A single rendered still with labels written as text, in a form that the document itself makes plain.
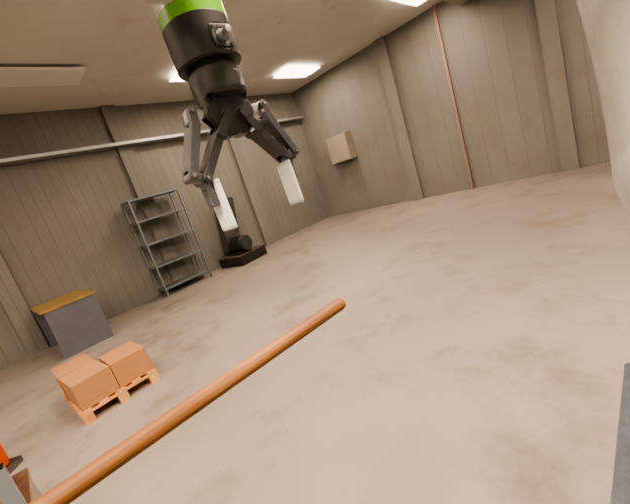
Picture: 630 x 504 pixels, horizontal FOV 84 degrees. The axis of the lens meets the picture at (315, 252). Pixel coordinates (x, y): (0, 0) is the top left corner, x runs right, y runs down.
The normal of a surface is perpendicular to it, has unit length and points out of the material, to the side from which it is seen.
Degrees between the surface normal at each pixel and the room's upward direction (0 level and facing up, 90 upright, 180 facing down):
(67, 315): 90
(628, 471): 0
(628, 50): 92
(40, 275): 90
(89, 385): 90
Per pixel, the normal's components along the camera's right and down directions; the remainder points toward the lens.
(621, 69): -0.93, 0.36
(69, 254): 0.69, -0.07
